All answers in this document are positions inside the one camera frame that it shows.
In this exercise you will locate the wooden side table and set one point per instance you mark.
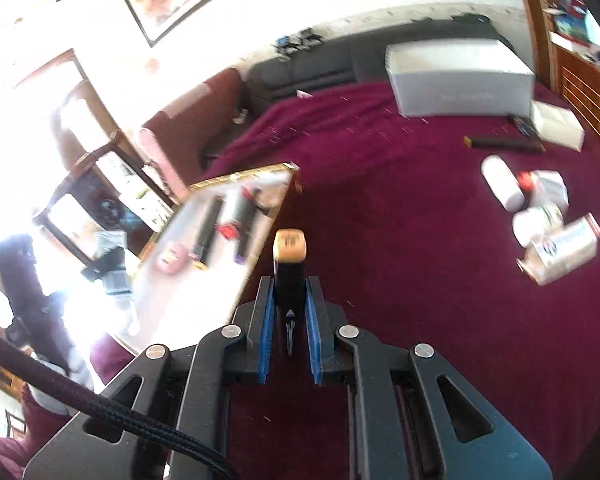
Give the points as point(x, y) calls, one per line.
point(95, 195)

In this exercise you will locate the black marker purple cap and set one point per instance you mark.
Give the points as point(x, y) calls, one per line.
point(246, 225)

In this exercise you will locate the white round bottle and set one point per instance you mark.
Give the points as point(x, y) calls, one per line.
point(502, 182)

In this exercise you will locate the small white carton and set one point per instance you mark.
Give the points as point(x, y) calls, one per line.
point(550, 187)

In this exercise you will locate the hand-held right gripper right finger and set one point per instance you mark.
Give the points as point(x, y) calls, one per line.
point(313, 330)

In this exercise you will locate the small black device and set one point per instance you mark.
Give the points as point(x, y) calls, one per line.
point(525, 126)

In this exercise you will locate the maroon armchair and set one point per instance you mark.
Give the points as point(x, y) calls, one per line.
point(190, 125)

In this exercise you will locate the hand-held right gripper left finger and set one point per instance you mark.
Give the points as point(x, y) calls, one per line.
point(266, 330)

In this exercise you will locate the large grey-white box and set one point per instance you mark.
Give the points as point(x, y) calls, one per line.
point(460, 77)

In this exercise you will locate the black sofa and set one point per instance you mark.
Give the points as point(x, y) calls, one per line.
point(320, 67)

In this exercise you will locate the black marker pink cap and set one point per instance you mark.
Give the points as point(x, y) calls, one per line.
point(210, 230)

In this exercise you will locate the blue and white medicine box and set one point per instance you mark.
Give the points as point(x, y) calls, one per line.
point(560, 252)

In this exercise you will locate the white bottle green label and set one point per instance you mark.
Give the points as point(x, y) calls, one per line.
point(537, 222)

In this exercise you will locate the small white box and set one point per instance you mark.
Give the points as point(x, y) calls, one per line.
point(557, 125)

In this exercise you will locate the person's dark clothing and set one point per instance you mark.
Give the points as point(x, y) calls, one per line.
point(35, 305)

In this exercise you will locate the gold-rimmed white tray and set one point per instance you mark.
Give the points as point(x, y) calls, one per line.
point(215, 290)

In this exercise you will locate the pink fluffy ball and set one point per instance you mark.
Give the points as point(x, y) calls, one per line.
point(174, 257)

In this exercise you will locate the black clips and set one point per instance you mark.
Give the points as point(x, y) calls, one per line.
point(297, 42)

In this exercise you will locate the black marker tan cap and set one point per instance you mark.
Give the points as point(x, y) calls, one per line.
point(290, 247)

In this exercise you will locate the long black stick gold ends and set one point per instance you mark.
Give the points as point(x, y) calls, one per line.
point(505, 144)

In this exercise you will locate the small red object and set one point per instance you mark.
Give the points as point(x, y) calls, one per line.
point(525, 180)

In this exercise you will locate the wooden brick-pattern headboard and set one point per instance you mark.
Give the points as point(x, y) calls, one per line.
point(580, 75)

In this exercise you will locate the shelf clutter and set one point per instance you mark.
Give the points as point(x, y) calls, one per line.
point(580, 25)

